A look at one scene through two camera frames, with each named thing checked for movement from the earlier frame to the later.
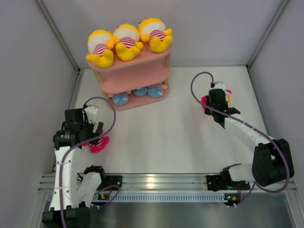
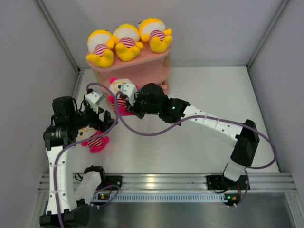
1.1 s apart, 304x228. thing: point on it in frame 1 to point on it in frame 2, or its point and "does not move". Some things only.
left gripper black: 91,135 to 98,125
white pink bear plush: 228,92 to 115,85
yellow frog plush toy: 153,30 does not move
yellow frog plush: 127,36 does not move
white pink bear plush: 103,142 does not move
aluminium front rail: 162,183 does not move
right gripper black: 207,111 to 134,108
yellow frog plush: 100,42 does not move
